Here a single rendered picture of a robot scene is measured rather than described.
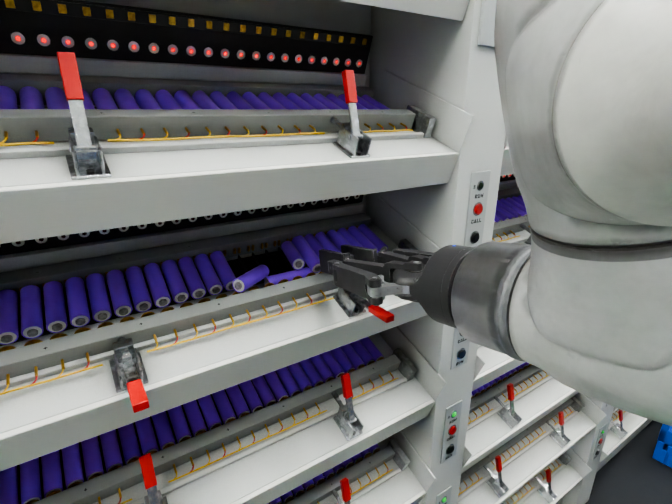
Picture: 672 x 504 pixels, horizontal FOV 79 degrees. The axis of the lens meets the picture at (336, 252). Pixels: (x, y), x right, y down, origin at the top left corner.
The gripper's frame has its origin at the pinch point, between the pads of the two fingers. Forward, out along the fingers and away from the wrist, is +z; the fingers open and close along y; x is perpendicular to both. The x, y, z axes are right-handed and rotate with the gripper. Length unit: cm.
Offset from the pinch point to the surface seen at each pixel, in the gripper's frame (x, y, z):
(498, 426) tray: -45, 40, 7
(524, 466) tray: -65, 55, 10
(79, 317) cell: -1.0, -29.7, 6.2
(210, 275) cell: 0.2, -15.5, 7.4
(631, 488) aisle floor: -102, 112, 8
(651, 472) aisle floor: -102, 125, 7
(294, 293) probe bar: -3.1, -7.0, 2.1
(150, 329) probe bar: -2.8, -23.8, 1.9
